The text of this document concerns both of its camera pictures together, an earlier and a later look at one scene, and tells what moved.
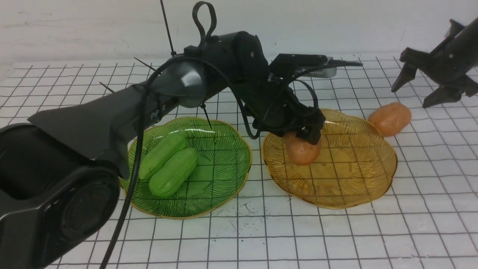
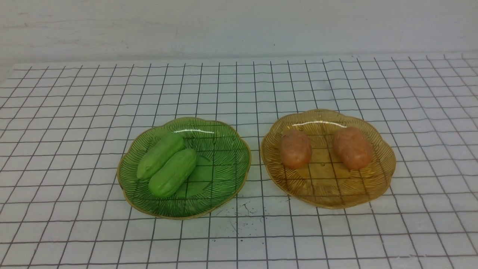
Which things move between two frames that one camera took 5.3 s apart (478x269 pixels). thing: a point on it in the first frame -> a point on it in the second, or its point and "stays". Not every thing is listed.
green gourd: [173, 173] stays
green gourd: [154, 155] stays
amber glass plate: [356, 166] stays
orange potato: [391, 118] -> [352, 148]
